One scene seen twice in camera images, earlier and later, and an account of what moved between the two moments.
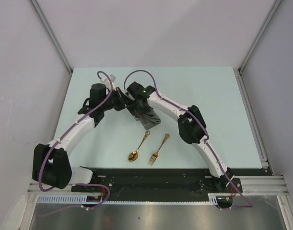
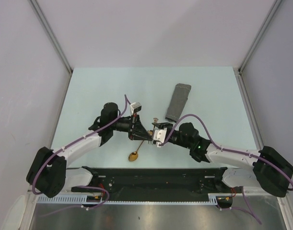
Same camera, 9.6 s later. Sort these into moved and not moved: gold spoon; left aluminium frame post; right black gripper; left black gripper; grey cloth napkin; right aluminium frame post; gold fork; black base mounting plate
Moved: right black gripper; gold fork; grey cloth napkin; left black gripper
Not moved: gold spoon; left aluminium frame post; black base mounting plate; right aluminium frame post
